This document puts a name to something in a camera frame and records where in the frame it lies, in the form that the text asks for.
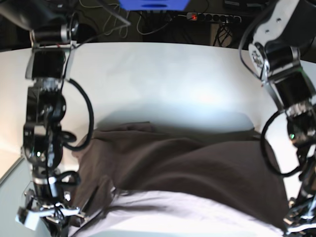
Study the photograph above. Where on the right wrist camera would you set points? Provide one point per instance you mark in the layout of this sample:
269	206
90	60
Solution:
27	218

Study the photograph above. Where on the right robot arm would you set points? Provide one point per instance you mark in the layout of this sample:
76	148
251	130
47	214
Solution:
53	38

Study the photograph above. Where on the power strip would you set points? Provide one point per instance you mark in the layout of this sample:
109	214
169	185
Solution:
213	18

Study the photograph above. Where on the mauve t-shirt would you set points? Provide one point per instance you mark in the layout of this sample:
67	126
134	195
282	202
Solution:
134	170

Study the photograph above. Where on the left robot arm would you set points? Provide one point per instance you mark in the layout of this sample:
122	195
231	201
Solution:
274	39

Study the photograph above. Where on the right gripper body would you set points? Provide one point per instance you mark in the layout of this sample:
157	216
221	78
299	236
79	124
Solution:
56	217

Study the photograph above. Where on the blue box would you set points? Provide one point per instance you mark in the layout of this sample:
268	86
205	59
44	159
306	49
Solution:
147	5

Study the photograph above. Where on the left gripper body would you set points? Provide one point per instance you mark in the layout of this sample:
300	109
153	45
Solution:
301	218

